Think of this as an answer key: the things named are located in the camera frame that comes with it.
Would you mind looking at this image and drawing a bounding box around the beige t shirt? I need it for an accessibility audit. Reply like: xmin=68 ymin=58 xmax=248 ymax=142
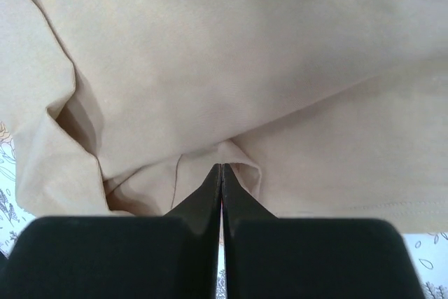
xmin=1 ymin=0 xmax=447 ymax=233

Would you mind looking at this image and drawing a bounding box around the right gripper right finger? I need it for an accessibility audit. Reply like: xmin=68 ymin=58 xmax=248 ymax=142
xmin=220 ymin=165 xmax=424 ymax=299

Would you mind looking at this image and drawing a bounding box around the floral table mat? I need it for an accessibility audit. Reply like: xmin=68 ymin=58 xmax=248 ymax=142
xmin=1 ymin=123 xmax=447 ymax=298

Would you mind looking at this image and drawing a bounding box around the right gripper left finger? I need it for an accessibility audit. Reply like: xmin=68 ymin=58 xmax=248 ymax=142
xmin=1 ymin=165 xmax=221 ymax=298

